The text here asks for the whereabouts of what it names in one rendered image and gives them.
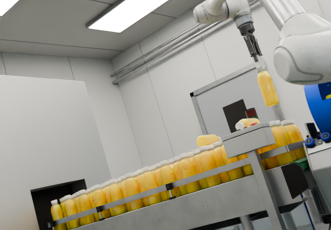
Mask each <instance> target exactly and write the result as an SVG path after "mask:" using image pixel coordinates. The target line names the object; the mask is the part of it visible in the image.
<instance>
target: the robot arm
mask: <svg viewBox="0 0 331 230"><path fill-rule="evenodd" d="M259 1H260V2H261V4H262V5H263V7H264V8H265V10H266V11H267V13H268V14H269V16H270V17H271V19H272V20H273V22H274V23H275V25H276V26H277V28H278V29H279V31H280V34H279V37H278V44H277V45H276V47H275V50H274V54H273V62H274V67H275V69H276V72H277V73H278V75H279V76H280V77H281V78H282V79H284V80H285V81H286V82H288V83H292V84H297V85H316V84H322V83H327V82H331V22H329V21H327V20H325V19H324V18H322V17H321V16H319V15H318V14H314V13H307V12H306V10H305V9H304V8H303V6H302V5H301V4H300V3H299V1H298V0H259ZM193 14H194V18H195V21H196V22H198V23H199V24H212V23H216V22H220V21H222V20H225V19H234V22H235V24H236V27H237V29H239V31H240V34H241V36H244V37H243V38H244V40H245V42H246V45H247V48H248V50H249V53H250V55H251V57H253V60H254V63H255V65H256V68H257V69H260V68H262V67H263V66H265V64H264V62H263V59H262V53H261V50H260V47H259V45H258V41H257V39H255V36H254V35H253V32H254V31H255V28H254V25H253V22H254V21H253V18H252V16H251V13H250V7H249V4H248V1H247V0H206V1H204V2H203V3H201V4H199V5H198V6H196V7H195V8H194V11H193ZM265 68H266V67H265Z"/></svg>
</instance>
